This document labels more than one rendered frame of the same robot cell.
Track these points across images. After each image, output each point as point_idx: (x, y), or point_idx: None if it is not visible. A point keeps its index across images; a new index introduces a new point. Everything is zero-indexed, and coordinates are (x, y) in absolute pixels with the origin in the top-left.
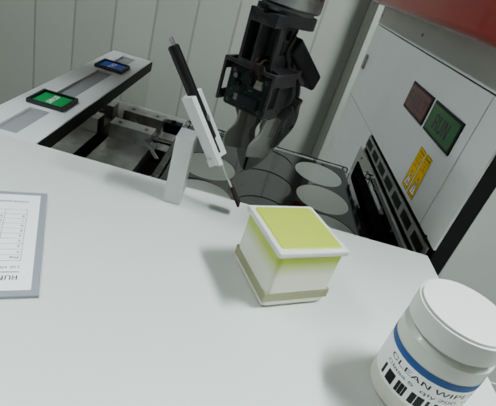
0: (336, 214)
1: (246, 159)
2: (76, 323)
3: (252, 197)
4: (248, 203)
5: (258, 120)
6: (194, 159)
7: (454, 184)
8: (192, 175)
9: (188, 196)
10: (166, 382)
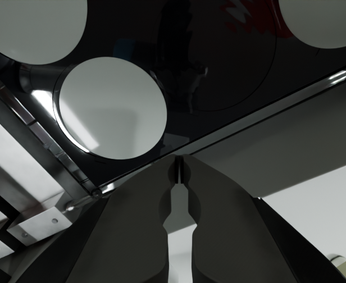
0: None
1: (178, 172)
2: None
3: (166, 18)
4: (174, 49)
5: (167, 256)
6: None
7: None
8: (50, 69)
9: (172, 255)
10: None
